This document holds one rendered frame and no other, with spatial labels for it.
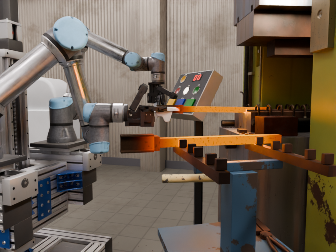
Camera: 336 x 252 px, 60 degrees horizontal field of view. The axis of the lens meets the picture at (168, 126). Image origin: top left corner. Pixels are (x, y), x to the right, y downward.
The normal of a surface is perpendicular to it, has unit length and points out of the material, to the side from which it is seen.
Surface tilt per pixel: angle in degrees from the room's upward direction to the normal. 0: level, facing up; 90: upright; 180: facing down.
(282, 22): 90
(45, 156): 90
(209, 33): 90
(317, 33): 90
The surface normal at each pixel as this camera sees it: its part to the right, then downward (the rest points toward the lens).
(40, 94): -0.19, 0.09
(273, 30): 0.07, 0.09
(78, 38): 0.51, -0.03
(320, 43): -1.00, 0.00
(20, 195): 0.96, 0.03
